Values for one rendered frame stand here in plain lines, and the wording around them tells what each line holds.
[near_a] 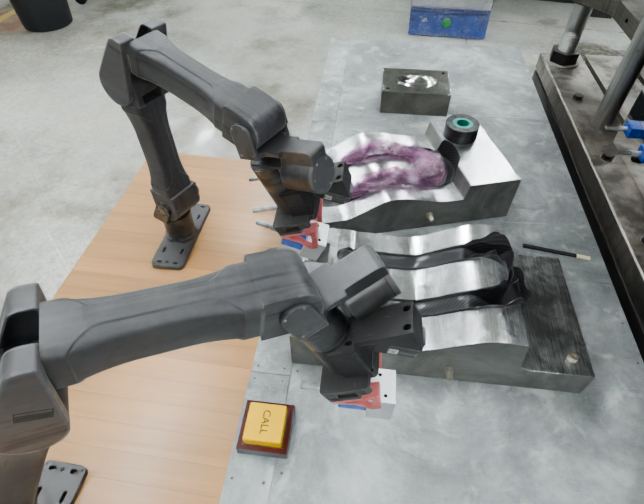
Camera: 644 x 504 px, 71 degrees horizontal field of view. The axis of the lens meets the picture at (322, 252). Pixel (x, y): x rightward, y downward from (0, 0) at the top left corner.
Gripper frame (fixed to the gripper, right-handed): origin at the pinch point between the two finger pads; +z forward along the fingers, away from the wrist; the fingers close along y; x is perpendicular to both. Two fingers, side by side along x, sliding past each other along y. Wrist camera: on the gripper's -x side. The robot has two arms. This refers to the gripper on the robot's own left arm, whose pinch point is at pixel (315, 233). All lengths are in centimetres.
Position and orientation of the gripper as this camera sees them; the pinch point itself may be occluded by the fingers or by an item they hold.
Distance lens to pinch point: 83.6
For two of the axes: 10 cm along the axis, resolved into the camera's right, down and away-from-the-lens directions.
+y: 1.3, -8.2, 5.6
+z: 3.7, 5.6, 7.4
